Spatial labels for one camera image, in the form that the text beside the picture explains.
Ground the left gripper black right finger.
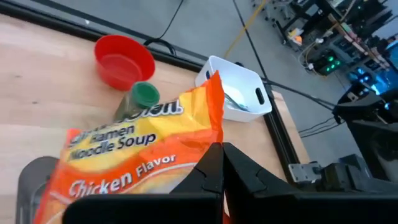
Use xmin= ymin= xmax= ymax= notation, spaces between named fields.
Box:
xmin=224 ymin=142 xmax=300 ymax=224

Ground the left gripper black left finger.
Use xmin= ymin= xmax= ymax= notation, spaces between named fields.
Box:
xmin=170 ymin=142 xmax=224 ymax=224

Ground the yellow orange chicken ramen packet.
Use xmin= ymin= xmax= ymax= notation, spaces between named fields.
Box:
xmin=32 ymin=70 xmax=225 ymax=224

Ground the white plastic bin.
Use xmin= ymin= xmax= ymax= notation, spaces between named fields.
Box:
xmin=195 ymin=55 xmax=273 ymax=123

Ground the green-lidded glass spice jar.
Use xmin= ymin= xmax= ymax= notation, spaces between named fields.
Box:
xmin=113 ymin=81 xmax=161 ymax=123

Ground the red plastic bowl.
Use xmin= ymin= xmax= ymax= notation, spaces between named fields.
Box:
xmin=94 ymin=34 xmax=156 ymax=91

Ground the cluttered equipment rack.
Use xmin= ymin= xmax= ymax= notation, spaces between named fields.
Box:
xmin=251 ymin=0 xmax=398 ymax=94

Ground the small grey translucent bin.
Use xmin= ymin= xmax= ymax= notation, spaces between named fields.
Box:
xmin=15 ymin=155 xmax=60 ymax=224

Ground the black cable with coil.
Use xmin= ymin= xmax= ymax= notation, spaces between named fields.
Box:
xmin=143 ymin=0 xmax=185 ymax=57

